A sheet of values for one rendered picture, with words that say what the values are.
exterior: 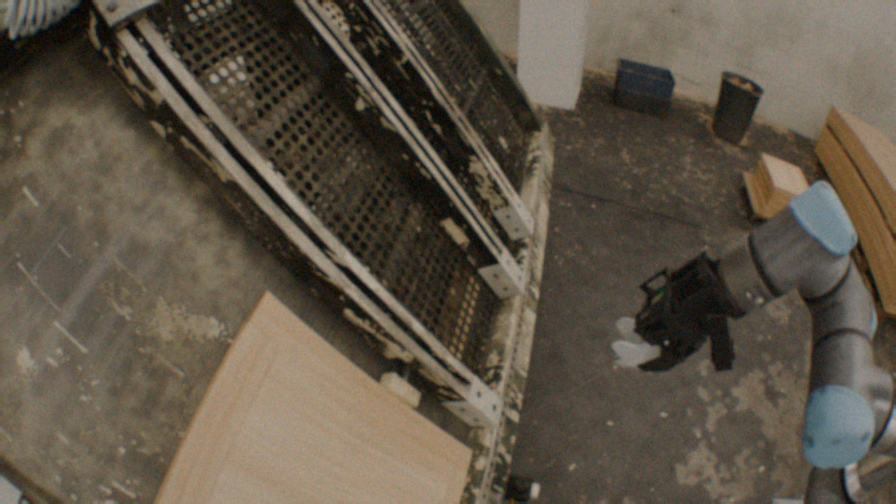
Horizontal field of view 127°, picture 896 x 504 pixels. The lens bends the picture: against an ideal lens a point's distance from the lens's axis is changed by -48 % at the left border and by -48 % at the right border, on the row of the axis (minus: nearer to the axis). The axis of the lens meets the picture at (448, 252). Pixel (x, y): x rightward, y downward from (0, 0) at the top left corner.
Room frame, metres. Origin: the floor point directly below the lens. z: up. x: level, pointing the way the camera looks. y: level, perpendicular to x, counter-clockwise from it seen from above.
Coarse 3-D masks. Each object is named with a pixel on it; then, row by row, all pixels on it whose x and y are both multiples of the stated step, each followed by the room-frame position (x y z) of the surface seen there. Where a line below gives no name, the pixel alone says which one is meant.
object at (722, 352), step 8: (712, 320) 0.21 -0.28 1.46; (720, 320) 0.21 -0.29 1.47; (728, 320) 0.22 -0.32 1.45; (712, 328) 0.21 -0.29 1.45; (720, 328) 0.20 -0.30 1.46; (728, 328) 0.20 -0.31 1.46; (712, 336) 0.20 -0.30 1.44; (720, 336) 0.20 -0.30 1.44; (728, 336) 0.20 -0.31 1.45; (712, 344) 0.20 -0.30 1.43; (720, 344) 0.20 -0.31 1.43; (728, 344) 0.19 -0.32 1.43; (712, 352) 0.20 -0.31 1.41; (720, 352) 0.19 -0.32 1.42; (728, 352) 0.19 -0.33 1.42; (712, 360) 0.20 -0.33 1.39; (720, 360) 0.19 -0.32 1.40; (728, 360) 0.18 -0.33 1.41; (720, 368) 0.18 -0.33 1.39; (728, 368) 0.18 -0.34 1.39
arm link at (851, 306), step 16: (848, 272) 0.15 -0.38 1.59; (832, 288) 0.15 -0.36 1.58; (848, 288) 0.14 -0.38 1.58; (864, 288) 0.14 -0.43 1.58; (816, 304) 0.15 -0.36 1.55; (832, 304) 0.14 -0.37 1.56; (848, 304) 0.13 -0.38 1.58; (864, 304) 0.12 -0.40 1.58; (816, 320) 0.14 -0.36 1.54; (832, 320) 0.12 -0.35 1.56; (848, 320) 0.11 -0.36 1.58; (864, 320) 0.11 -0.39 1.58; (816, 336) 0.12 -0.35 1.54
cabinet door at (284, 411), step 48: (240, 336) 0.28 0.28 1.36; (288, 336) 0.32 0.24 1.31; (240, 384) 0.22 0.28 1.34; (288, 384) 0.26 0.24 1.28; (336, 384) 0.29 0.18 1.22; (192, 432) 0.14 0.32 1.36; (240, 432) 0.16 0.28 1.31; (288, 432) 0.19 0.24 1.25; (336, 432) 0.22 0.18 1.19; (384, 432) 0.25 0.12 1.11; (432, 432) 0.29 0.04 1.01; (192, 480) 0.08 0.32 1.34; (240, 480) 0.10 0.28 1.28; (288, 480) 0.12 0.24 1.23; (336, 480) 0.15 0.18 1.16; (384, 480) 0.17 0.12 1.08; (432, 480) 0.19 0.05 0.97
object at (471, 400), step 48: (96, 0) 0.45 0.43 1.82; (144, 0) 0.51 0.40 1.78; (96, 48) 0.49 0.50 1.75; (144, 48) 0.49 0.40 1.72; (144, 96) 0.47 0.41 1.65; (192, 96) 0.49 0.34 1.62; (192, 144) 0.45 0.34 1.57; (240, 144) 0.48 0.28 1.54; (240, 192) 0.43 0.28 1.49; (288, 192) 0.47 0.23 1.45; (288, 240) 0.41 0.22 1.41; (336, 240) 0.46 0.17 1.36; (336, 288) 0.40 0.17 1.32; (384, 336) 0.38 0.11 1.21; (432, 336) 0.42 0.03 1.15; (432, 384) 0.36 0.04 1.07; (480, 384) 0.39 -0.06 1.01
